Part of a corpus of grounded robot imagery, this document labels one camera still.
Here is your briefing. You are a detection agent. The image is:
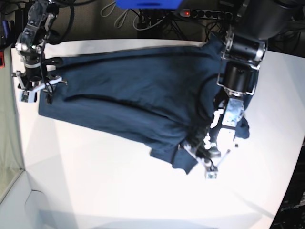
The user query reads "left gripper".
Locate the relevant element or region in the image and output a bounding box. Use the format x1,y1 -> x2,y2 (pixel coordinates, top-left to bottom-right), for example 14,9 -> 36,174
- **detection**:
177,137 -> 231,173

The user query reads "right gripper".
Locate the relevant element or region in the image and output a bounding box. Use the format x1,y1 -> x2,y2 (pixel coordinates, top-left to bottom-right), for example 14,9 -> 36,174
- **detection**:
11,71 -> 67,105

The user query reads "dark blue t-shirt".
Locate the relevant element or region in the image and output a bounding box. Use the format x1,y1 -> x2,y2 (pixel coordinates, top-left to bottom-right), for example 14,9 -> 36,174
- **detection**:
38,32 -> 259,176

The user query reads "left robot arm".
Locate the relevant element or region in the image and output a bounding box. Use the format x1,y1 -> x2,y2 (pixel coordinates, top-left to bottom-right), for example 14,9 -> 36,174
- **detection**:
172,0 -> 305,177

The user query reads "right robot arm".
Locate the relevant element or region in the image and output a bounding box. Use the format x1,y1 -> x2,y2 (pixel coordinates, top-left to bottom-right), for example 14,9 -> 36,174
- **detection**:
12,0 -> 92,104

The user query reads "red box at left edge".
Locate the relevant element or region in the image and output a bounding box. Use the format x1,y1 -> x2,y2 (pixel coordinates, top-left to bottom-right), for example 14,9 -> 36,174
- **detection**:
0,51 -> 5,69

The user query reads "blue plastic box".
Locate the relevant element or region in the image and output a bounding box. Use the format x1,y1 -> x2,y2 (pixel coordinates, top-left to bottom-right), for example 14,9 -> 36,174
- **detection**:
116,0 -> 183,10

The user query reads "white bin at left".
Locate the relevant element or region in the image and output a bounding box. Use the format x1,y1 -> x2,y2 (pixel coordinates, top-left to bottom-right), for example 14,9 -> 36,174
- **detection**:
0,46 -> 48,229

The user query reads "black power strip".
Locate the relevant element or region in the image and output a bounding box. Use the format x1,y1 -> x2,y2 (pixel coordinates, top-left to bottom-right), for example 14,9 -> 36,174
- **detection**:
180,9 -> 233,21

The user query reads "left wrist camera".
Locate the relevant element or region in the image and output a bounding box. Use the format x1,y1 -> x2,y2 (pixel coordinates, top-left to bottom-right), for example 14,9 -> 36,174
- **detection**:
205,167 -> 218,179

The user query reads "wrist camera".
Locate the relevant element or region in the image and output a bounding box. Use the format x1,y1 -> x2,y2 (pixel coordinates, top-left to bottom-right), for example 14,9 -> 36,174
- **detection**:
19,90 -> 37,103
205,167 -> 218,179

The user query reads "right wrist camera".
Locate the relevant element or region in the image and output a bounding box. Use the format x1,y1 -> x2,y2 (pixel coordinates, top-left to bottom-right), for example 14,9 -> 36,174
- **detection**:
19,90 -> 37,103

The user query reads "blue handled tool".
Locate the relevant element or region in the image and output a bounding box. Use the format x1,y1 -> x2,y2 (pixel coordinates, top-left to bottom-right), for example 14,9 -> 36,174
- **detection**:
2,20 -> 10,39

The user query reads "white cable loop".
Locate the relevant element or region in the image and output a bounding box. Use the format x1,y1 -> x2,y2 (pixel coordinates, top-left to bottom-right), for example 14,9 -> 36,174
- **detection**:
100,2 -> 131,28

